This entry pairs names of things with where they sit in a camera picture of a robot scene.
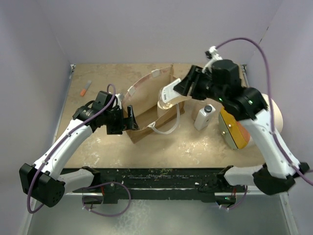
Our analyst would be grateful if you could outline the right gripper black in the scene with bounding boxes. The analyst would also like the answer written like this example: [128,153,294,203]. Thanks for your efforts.
[174,65,227,104]

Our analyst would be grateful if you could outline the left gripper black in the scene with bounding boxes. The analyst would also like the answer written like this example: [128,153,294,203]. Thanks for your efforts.
[104,105,138,135]

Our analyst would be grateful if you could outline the clear amber liquid bottle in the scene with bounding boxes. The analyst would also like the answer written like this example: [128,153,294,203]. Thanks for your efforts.
[158,78,181,110]

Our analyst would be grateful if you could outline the cream round bottle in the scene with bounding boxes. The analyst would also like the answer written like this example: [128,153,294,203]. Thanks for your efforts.
[157,101,172,118]

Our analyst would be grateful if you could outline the brown burlap canvas bag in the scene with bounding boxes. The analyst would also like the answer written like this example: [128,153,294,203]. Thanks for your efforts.
[122,65,185,143]

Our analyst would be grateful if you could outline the white bottle with black cap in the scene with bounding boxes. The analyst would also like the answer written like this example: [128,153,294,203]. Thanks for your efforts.
[194,104,216,131]

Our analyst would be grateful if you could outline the tan pump lotion bottle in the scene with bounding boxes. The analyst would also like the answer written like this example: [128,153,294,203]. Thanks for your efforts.
[191,101,205,121]

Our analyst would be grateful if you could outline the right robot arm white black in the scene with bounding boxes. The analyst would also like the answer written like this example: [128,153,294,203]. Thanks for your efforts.
[173,59,310,195]

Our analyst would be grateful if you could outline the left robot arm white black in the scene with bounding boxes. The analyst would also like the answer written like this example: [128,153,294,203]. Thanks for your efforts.
[19,91,139,213]

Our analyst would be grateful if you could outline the small orange capped tube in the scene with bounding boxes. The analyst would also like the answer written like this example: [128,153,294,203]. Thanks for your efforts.
[80,80,92,96]

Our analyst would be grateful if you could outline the cream cylinder with orange lid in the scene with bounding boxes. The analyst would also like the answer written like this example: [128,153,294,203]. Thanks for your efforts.
[219,107,271,150]

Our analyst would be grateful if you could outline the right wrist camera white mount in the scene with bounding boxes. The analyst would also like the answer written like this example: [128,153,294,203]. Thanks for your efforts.
[202,46,223,73]

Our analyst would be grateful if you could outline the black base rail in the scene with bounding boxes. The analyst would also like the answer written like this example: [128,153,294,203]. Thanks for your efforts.
[74,168,245,204]

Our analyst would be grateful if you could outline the aluminium frame rail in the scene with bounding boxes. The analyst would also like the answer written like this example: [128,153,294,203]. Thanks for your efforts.
[241,64,289,196]

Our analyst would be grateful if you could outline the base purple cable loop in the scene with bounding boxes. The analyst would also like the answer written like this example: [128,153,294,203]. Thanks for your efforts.
[82,181,132,217]

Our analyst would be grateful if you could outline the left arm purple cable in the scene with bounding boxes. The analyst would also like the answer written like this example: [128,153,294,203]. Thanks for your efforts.
[26,83,117,214]

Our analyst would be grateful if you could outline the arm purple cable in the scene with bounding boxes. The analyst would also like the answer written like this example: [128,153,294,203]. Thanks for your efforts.
[26,83,117,214]
[216,37,313,186]

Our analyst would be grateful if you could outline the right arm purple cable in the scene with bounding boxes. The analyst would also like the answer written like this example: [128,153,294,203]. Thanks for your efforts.
[216,37,313,186]

